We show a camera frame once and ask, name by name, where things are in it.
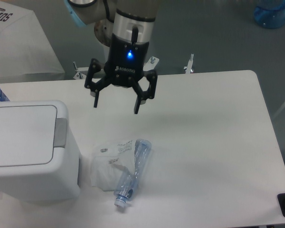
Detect crumpled white plastic bag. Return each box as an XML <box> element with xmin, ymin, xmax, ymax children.
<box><xmin>90</xmin><ymin>138</ymin><xmax>138</xmax><ymax>191</ymax></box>

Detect white trash can body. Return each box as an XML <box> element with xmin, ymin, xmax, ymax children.
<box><xmin>0</xmin><ymin>100</ymin><xmax>81</xmax><ymax>201</ymax></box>

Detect white levelling foot bracket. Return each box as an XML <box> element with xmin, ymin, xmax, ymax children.
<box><xmin>183</xmin><ymin>54</ymin><xmax>195</xmax><ymax>74</ymax></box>

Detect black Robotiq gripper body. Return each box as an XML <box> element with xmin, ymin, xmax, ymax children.
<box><xmin>104</xmin><ymin>34</ymin><xmax>149</xmax><ymax>88</ymax></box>

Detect white trash can lid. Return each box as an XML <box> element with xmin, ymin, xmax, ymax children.
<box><xmin>0</xmin><ymin>105</ymin><xmax>57</xmax><ymax>167</ymax></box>

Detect crushed clear plastic bottle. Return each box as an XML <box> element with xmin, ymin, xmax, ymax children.
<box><xmin>114</xmin><ymin>139</ymin><xmax>152</xmax><ymax>210</ymax></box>

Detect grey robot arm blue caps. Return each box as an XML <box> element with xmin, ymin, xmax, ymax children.
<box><xmin>65</xmin><ymin>0</ymin><xmax>161</xmax><ymax>114</ymax></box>

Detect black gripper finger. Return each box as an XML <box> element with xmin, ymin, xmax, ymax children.
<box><xmin>128</xmin><ymin>69</ymin><xmax>157</xmax><ymax>114</ymax></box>
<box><xmin>84</xmin><ymin>58</ymin><xmax>113</xmax><ymax>108</ymax></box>

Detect large blue water jug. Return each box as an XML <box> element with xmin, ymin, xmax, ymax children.
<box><xmin>253</xmin><ymin>0</ymin><xmax>285</xmax><ymax>29</ymax></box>

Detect white printed cloth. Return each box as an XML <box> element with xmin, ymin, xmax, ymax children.
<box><xmin>0</xmin><ymin>1</ymin><xmax>64</xmax><ymax>78</ymax></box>

